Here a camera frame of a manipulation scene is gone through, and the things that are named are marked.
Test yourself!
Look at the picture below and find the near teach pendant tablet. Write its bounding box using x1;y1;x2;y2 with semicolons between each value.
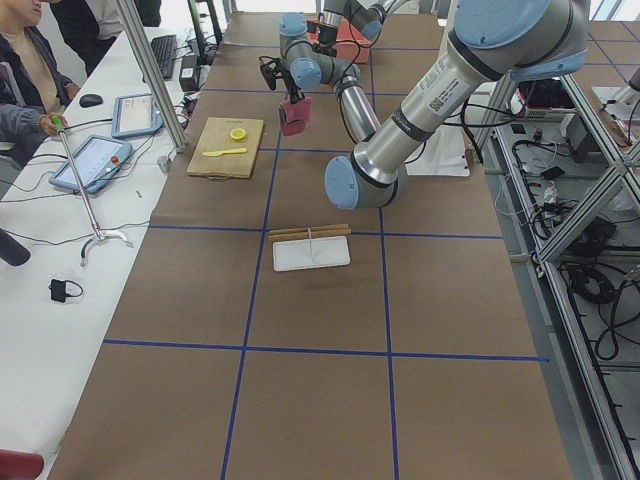
63;135;133;194

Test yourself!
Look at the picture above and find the pink cleaning cloth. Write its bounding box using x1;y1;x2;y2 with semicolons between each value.
278;97;313;136

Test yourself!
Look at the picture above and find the aluminium frame post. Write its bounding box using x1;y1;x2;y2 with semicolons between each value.
116;0;186;153

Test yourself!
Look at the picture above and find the reacher grabber stick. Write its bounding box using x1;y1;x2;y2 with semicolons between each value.
50;114;134;268

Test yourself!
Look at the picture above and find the wooden cutting board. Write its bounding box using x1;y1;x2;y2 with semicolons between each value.
187;117;264;179

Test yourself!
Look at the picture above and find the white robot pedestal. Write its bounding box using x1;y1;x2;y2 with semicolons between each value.
404;0;474;178

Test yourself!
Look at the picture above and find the far teach pendant tablet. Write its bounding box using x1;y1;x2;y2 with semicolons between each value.
111;93;164;139

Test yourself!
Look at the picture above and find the yellow plastic knife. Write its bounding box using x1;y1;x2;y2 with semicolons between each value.
201;147;248;158

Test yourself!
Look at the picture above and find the black computer mouse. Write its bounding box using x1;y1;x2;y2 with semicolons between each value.
79;94;104;108

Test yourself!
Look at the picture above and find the lemon slice toy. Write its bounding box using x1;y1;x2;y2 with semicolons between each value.
229;128;247;141

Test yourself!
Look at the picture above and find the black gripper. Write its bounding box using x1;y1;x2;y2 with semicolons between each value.
316;19;340;50
285;82;306;104

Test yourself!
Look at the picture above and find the black power adapter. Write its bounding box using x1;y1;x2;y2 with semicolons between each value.
179;54;200;92

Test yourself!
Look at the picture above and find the red bottle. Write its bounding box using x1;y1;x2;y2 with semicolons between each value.
0;449;44;480

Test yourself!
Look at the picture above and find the pink plastic bin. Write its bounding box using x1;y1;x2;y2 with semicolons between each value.
327;29;372;64

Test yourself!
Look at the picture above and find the teach pendant tablet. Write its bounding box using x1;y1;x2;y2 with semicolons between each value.
111;93;164;139
63;135;133;194

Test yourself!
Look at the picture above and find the seated person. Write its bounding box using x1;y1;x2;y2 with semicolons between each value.
1;0;79;167

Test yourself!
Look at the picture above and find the small black clip device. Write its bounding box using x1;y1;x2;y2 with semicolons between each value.
49;279;84;303

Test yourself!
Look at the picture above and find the black keyboard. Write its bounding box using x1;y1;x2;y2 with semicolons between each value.
150;35;177;80

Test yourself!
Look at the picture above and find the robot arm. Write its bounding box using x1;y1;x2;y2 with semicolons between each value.
317;0;405;46
277;1;590;210

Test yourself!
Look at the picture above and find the white rectangular tray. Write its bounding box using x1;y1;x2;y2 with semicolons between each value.
272;236;351;272

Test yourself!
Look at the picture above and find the wooden rack rod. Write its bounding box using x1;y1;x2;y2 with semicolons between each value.
269;224;351;238
268;228;351;242

